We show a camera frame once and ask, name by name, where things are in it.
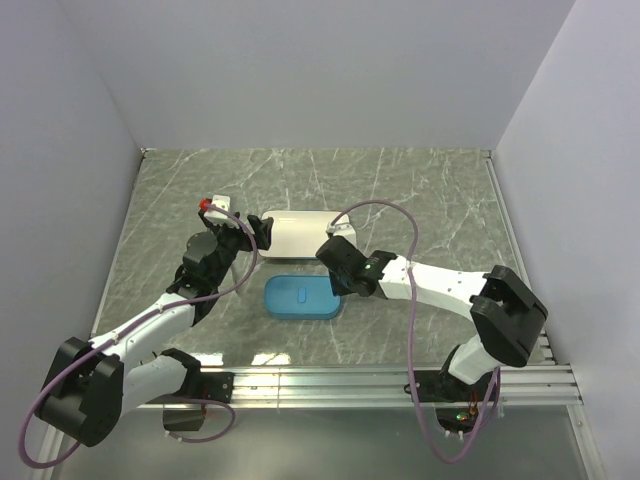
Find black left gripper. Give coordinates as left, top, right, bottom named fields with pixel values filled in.
left=200, top=210, right=273, bottom=287

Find blue lunch box lid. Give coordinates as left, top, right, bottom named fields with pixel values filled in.
left=263, top=274, right=342, bottom=307

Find blue lunch box container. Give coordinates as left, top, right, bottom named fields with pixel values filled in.
left=265, top=301, right=341, bottom=320

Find metal serving tongs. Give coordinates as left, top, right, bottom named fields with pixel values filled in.
left=230, top=264, right=242, bottom=295

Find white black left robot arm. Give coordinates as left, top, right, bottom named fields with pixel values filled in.
left=33, top=204, right=274, bottom=447

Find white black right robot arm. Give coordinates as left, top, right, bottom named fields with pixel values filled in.
left=316, top=236, right=548, bottom=400

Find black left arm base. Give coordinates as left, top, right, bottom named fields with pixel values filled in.
left=160, top=372, right=235, bottom=436

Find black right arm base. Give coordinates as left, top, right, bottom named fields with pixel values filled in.
left=404, top=368, right=501, bottom=439

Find white rectangular plate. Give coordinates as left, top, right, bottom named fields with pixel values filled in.
left=259, top=210, right=339, bottom=260

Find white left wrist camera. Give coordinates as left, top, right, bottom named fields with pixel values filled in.
left=199, top=195, right=234, bottom=226

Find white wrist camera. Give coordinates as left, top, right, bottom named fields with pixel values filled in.
left=326, top=222, right=355, bottom=237
left=199, top=195, right=234, bottom=226

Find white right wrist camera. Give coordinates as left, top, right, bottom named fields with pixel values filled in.
left=326, top=222, right=355, bottom=237

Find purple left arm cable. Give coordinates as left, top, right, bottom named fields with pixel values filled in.
left=18, top=207, right=260, bottom=469

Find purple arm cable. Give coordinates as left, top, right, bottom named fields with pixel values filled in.
left=329, top=199, right=502, bottom=464
left=18, top=207, right=260, bottom=469

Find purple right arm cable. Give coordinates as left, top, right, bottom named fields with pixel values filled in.
left=329, top=199, right=502, bottom=464

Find aluminium front rail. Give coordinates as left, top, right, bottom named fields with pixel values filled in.
left=134, top=363, right=584, bottom=411

